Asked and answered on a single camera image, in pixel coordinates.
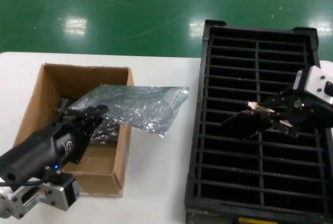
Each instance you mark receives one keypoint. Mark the black slotted plastic container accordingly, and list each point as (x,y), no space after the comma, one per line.
(257,65)

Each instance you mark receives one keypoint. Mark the brown cardboard box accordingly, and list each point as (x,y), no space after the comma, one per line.
(78,78)

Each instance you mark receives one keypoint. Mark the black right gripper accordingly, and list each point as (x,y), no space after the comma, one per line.
(304,106)

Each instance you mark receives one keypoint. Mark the black graphics card silver bracket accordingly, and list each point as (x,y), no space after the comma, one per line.
(247,123)

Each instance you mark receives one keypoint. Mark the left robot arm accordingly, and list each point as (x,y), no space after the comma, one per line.
(4,203)

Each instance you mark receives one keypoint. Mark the right wrist camera silver mount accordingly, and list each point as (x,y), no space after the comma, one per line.
(312,78)

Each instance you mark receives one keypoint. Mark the antistatic bags inside box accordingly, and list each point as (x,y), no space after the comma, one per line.
(106,132)

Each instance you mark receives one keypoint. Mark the clear antistatic plastic bag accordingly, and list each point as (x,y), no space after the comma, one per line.
(143,104)

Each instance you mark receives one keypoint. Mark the left wrist camera silver mount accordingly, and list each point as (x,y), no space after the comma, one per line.
(52,195)

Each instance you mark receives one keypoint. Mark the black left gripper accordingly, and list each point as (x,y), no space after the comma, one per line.
(39,151)

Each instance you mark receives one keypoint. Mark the wrist camera silver mount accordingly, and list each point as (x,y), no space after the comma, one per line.
(312,78)
(52,195)

